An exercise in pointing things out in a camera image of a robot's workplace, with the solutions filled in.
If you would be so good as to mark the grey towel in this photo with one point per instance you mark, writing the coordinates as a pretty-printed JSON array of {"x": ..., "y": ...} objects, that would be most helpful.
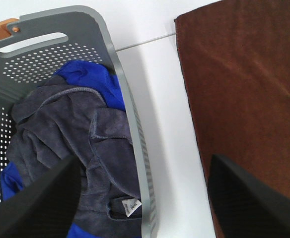
[{"x": 124, "y": 207}]

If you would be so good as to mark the grey perforated plastic basket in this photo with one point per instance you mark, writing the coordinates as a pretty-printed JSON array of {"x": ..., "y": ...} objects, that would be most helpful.
[{"x": 38, "y": 44}]

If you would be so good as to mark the blue towel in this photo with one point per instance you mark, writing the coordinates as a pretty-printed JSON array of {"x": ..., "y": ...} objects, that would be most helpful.
[{"x": 93, "y": 79}]

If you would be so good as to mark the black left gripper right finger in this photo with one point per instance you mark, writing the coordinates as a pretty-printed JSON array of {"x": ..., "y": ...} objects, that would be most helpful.
[{"x": 244, "y": 206}]

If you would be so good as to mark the brown towel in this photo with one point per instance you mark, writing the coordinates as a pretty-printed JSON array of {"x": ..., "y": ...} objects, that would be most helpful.
[{"x": 235, "y": 61}]

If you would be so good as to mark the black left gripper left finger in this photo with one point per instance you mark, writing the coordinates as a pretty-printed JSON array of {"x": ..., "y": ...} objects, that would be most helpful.
[{"x": 46, "y": 208}]

